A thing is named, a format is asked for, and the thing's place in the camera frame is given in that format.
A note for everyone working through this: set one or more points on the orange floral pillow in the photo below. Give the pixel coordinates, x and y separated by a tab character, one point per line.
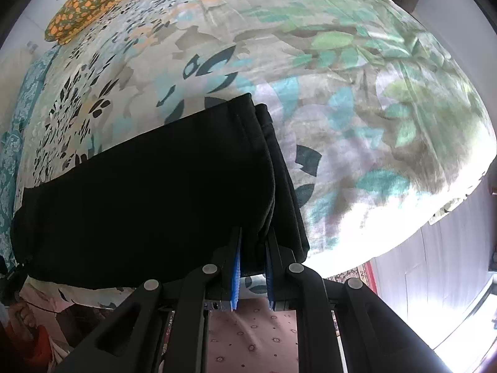
85	4

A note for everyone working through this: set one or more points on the orange fuzzy cloth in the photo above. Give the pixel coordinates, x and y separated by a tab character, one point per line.
35	349

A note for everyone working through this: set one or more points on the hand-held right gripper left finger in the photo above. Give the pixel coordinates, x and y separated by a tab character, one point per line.
235	268

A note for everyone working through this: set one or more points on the person's pink dotted clothing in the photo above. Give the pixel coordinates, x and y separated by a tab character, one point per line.
252	338

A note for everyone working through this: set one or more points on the black pants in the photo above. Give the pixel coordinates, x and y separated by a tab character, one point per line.
155	202

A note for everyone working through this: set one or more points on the person's left hand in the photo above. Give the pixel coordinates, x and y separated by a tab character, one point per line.
27	314

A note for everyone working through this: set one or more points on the patterned floor rug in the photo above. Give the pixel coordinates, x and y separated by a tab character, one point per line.
357	272

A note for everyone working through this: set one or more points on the floral bed sheet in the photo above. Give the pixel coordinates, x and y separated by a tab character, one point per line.
330	85

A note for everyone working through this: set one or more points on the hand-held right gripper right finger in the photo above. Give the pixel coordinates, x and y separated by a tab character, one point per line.
270	279

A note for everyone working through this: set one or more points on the large blue floral pillow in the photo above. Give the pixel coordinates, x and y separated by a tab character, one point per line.
11	171

